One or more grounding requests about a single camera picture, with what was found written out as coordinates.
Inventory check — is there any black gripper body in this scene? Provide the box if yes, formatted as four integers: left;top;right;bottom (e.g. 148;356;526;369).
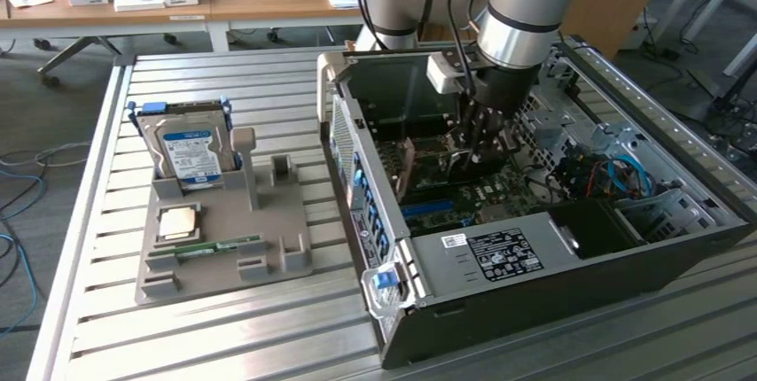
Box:
470;61;544;117

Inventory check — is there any green graphics card black fan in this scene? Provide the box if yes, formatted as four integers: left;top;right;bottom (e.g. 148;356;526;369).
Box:
393;135;515;203

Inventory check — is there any perforated silver drive cage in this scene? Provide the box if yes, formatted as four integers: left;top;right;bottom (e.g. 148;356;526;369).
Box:
511;84;598;169

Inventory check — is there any green motherboard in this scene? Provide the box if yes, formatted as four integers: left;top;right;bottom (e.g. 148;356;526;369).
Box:
375;126;555;238

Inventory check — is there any grey chipset heatsink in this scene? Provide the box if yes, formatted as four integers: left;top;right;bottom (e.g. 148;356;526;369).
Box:
479;204;516;223

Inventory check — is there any blue expansion slot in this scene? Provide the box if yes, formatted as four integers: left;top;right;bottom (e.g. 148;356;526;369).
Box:
400;200;455;219

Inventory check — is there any wooden cabinet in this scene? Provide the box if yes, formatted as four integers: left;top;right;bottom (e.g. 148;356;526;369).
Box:
558;0;679;59

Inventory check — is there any grey power supply unit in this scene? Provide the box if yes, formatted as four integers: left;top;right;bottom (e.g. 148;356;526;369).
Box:
407;214;584;298

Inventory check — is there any silver disk bay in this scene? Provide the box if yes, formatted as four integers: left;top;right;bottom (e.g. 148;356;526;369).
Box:
614;188;721;243

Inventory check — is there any open black PC case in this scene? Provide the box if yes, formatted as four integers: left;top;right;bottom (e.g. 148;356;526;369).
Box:
316;34;757;371

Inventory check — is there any grey parts rack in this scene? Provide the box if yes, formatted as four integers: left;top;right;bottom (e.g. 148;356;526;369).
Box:
133;127;315;307

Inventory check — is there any hard disk blue caddy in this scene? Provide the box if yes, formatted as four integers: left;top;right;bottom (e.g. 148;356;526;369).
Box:
125;96;244;191

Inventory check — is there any green RAM stick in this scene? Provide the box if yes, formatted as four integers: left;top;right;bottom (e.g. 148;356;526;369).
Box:
145;233;264;260

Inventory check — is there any silver CPU chip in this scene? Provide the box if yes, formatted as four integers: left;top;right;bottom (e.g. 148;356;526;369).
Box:
156;206;201;241

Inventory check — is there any wooden desk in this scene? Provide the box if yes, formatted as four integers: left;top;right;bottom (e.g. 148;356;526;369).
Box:
0;0;536;88

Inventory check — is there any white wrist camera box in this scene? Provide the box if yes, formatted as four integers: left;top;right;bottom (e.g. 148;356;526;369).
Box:
424;53;478;95

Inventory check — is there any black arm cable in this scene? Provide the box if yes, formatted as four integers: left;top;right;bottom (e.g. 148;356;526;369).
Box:
443;0;478;92

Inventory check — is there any blue wire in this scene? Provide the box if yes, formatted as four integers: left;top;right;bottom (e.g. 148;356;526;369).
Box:
606;155;657;200

